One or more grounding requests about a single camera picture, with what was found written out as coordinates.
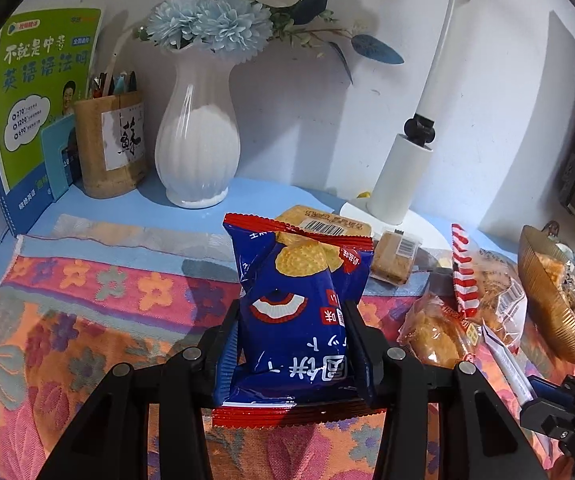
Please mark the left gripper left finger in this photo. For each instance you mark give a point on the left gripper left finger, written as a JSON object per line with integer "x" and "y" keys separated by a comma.
{"x": 108, "y": 438}

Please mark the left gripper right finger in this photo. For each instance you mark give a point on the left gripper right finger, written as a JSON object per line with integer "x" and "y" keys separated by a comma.
{"x": 478, "y": 436}

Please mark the small red striped cake packet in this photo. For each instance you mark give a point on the small red striped cake packet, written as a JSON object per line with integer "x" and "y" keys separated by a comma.
{"x": 437, "y": 334}

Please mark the red striped bread bag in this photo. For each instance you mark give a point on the red striped bread bag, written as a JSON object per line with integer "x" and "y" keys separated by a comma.
{"x": 488, "y": 289}

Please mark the blue red cracker bag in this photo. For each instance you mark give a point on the blue red cracker bag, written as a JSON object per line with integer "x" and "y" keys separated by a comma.
{"x": 292, "y": 352}

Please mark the brown label cake pack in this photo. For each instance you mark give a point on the brown label cake pack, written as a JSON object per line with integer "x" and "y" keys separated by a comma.
{"x": 314, "y": 221}

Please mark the egg cake pack with raisins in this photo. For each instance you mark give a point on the egg cake pack with raisins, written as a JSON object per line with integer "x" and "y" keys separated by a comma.
{"x": 562, "y": 276}

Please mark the amber ribbed glass bowl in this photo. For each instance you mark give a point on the amber ribbed glass bowl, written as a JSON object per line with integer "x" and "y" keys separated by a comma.
{"x": 546, "y": 306}

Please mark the floral woven table mat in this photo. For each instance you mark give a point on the floral woven table mat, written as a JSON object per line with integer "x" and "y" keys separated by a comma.
{"x": 71, "y": 309}

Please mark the small square cracker packet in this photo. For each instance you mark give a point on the small square cracker packet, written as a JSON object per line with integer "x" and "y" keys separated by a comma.
{"x": 394, "y": 256}

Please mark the white desk lamp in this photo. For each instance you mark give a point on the white desk lamp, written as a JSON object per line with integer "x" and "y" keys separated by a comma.
{"x": 389, "y": 206}

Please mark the white ceramic vase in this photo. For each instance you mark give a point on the white ceramic vase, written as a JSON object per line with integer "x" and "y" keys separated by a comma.
{"x": 198, "y": 147}

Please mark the light blue card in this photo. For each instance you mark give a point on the light blue card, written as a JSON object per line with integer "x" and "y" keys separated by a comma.
{"x": 61, "y": 158}

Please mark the wooden pen holder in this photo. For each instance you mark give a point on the wooden pen holder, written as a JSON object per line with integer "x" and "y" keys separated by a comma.
{"x": 111, "y": 146}

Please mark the green grammar book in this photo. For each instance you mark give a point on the green grammar book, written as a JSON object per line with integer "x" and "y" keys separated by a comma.
{"x": 45, "y": 60}

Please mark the blue white artificial flowers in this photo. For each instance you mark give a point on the blue white artificial flowers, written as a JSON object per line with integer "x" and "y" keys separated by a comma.
{"x": 238, "y": 30}

